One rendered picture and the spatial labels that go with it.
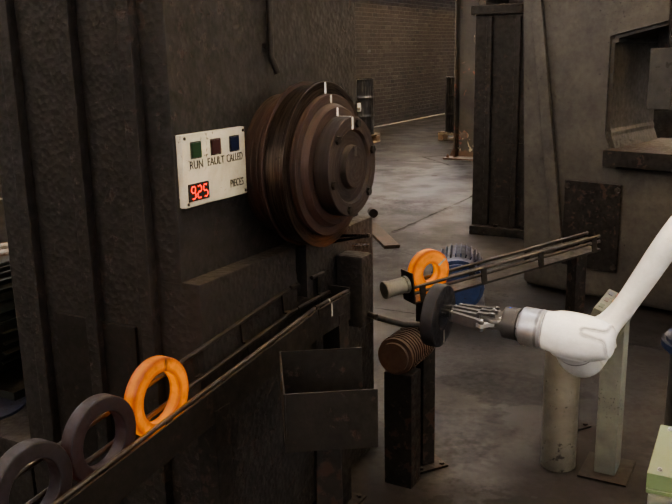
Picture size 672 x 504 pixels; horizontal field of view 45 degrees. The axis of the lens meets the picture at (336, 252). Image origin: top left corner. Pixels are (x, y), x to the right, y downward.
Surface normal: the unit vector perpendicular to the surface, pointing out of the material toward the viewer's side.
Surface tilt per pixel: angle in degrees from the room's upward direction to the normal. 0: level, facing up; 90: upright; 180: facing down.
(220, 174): 90
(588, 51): 90
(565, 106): 90
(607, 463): 90
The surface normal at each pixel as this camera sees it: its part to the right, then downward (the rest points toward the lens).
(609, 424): -0.49, 0.22
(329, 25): 0.87, 0.10
